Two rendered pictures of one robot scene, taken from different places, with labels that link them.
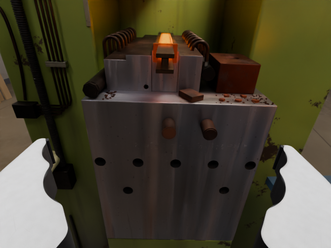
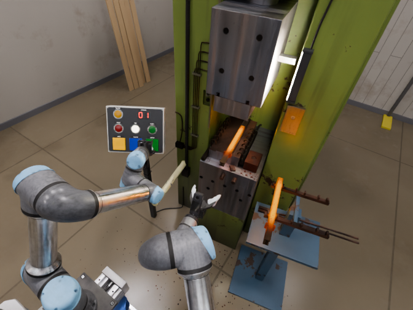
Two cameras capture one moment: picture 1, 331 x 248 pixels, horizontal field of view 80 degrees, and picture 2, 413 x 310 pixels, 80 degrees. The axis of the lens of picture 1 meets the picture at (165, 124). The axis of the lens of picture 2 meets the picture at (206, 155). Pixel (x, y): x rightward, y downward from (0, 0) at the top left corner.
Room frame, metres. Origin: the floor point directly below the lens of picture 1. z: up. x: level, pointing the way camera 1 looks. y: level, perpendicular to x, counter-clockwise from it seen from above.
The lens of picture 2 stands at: (-0.66, -0.27, 2.02)
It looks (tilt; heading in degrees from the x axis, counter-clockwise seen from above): 44 degrees down; 21
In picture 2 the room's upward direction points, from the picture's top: 5 degrees clockwise
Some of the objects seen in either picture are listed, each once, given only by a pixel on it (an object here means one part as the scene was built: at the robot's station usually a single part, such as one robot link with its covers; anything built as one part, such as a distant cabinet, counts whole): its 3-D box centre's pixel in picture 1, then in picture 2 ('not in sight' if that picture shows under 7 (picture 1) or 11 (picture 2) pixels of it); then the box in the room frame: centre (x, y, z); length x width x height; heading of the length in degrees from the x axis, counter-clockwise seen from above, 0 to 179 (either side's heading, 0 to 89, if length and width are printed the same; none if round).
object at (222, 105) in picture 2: not in sight; (243, 90); (0.62, 0.03, 1.32); 0.42 x 0.20 x 0.10; 1
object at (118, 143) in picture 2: not in sight; (119, 143); (0.16, 0.62, 1.01); 0.07 x 0.05 x 0.07; 116
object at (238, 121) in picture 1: (171, 128); (236, 166); (0.63, -0.02, 0.69); 0.56 x 0.38 x 0.45; 1
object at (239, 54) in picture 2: not in sight; (259, 49); (0.62, -0.01, 1.56); 0.42 x 0.39 x 0.40; 1
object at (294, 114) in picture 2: not in sight; (292, 120); (0.55, -0.28, 1.27); 0.09 x 0.02 x 0.17; 91
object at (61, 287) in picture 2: not in sight; (63, 296); (-0.59, 0.27, 0.98); 0.13 x 0.12 x 0.14; 79
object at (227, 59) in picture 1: (229, 72); (252, 161); (0.47, -0.15, 0.95); 0.12 x 0.09 x 0.07; 1
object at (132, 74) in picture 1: (157, 53); (234, 138); (0.62, 0.03, 0.96); 0.42 x 0.20 x 0.09; 1
